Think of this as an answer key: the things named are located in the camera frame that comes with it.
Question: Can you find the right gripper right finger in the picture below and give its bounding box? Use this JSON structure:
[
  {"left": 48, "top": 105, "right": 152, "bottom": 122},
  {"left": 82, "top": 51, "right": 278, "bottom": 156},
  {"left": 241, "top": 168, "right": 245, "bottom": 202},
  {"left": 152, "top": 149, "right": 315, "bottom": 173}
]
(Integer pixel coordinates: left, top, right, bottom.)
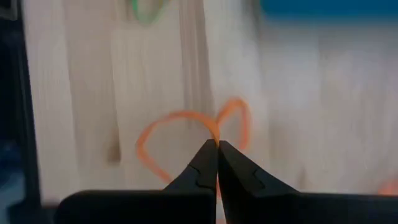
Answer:
[{"left": 218, "top": 140, "right": 398, "bottom": 224}]

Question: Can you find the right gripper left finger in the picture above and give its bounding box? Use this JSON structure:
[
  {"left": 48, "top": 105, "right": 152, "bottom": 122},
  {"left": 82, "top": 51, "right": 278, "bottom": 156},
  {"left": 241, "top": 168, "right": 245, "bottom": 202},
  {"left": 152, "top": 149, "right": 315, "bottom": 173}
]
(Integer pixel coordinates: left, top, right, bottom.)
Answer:
[{"left": 55, "top": 139, "right": 218, "bottom": 224}]

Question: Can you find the orange rubber band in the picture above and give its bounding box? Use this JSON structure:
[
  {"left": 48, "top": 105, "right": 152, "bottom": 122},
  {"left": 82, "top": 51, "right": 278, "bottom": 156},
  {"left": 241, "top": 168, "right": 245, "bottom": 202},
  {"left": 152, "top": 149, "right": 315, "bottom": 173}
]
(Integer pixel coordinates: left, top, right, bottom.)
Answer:
[{"left": 135, "top": 97, "right": 252, "bottom": 200}]

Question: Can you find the blue plastic basket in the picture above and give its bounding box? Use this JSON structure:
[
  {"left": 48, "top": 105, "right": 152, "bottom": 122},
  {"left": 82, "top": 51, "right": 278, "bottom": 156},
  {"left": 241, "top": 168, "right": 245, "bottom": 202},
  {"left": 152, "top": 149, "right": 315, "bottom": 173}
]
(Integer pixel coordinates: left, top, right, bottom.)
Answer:
[{"left": 260, "top": 0, "right": 398, "bottom": 20}]

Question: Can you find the green rubber band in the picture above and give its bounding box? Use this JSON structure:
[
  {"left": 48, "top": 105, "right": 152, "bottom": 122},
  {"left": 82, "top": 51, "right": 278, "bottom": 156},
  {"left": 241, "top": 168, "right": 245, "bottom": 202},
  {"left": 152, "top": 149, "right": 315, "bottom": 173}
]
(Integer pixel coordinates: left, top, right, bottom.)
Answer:
[{"left": 129, "top": 0, "right": 171, "bottom": 26}]

